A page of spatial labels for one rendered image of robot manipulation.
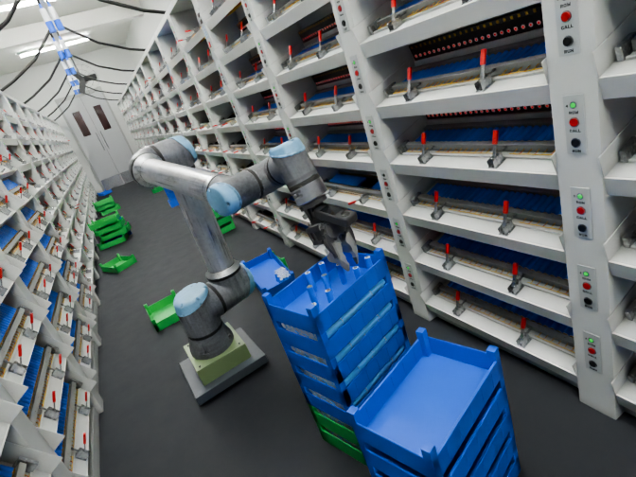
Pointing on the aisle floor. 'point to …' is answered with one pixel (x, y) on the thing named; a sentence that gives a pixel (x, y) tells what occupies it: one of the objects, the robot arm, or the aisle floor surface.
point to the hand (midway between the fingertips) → (352, 262)
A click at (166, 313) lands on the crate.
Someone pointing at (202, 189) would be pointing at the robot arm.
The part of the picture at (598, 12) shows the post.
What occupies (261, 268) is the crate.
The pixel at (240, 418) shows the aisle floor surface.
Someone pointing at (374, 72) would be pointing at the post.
